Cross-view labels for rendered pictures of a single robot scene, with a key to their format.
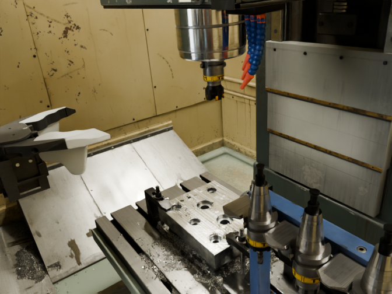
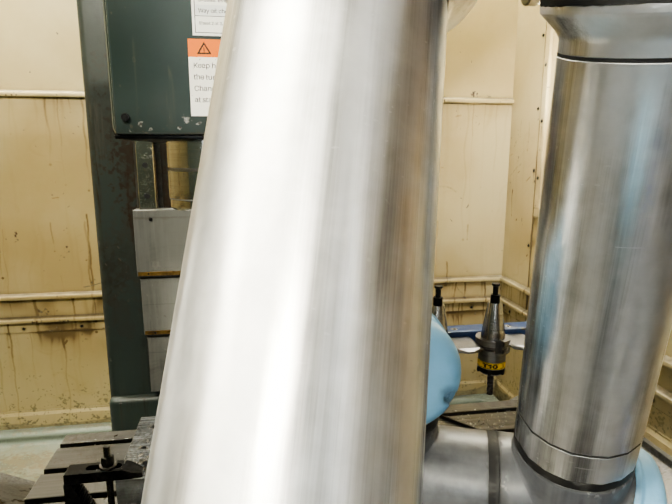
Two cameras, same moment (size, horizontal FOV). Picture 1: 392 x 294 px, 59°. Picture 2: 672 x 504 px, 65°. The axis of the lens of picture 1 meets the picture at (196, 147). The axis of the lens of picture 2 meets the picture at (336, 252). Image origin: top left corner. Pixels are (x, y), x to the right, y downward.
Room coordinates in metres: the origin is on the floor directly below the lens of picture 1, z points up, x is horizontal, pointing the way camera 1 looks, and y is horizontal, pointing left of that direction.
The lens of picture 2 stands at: (0.21, 0.74, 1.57)
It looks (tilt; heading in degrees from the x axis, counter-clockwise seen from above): 11 degrees down; 294
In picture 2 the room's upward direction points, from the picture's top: straight up
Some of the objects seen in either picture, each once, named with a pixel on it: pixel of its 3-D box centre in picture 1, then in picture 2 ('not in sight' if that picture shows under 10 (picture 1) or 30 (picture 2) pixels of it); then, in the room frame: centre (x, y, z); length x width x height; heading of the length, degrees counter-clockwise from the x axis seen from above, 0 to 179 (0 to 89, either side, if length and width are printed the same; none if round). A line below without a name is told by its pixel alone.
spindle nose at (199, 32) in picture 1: (210, 27); (212, 174); (0.82, -0.06, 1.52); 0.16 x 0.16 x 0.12
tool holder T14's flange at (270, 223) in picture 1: (260, 220); not in sight; (0.51, -0.11, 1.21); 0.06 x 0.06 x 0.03
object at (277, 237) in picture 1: (283, 235); not in sight; (0.47, -0.14, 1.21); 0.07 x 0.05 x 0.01; 124
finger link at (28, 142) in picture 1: (35, 144); not in sight; (0.41, 0.20, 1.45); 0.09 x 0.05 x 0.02; 87
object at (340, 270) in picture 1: (340, 272); (464, 345); (0.38, -0.20, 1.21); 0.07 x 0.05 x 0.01; 124
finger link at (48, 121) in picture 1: (52, 130); not in sight; (0.51, 0.22, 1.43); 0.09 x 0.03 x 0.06; 159
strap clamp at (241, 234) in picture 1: (244, 252); not in sight; (0.69, -0.10, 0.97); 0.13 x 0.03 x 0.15; 34
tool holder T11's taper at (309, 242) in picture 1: (311, 228); (437, 322); (0.42, -0.17, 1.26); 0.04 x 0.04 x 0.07
